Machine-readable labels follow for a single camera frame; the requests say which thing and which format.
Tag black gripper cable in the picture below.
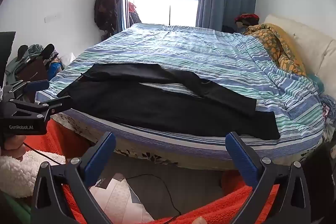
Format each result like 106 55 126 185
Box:
23 142 69 165

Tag red and dark clothes pile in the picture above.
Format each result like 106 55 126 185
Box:
234 13 260 29

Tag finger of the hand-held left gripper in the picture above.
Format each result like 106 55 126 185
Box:
5 79 51 102
10 95 72 123

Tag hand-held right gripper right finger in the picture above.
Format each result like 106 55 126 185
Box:
225 132 315 224

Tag white padded headboard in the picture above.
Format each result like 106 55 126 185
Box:
264 14 336 98

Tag person's left forearm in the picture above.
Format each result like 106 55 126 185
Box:
0 152 67 199

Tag striped bed sheet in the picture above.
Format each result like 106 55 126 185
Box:
35 22 324 161

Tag blue knitted cloth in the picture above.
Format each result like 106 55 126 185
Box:
318 95 336 121

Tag person's left hand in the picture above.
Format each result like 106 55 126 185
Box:
0 135 27 158

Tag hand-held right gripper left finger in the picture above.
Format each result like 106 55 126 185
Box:
30 132 117 224

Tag grey-green clothes pile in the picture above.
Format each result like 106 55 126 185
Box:
5 43 63 84

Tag dark hanging clothes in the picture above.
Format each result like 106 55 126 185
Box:
94 0 121 31

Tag black pants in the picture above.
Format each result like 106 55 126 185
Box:
56 63 281 140

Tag white grey patterned mat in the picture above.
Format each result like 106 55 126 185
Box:
89 177 159 224

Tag person's right hand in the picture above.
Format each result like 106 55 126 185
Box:
192 216 211 224

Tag yellow floral quilt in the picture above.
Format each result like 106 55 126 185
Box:
243 23 307 76

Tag colourful clothes by door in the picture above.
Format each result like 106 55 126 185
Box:
128 1 143 27

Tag black floor cable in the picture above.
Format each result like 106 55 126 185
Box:
126 174 184 217

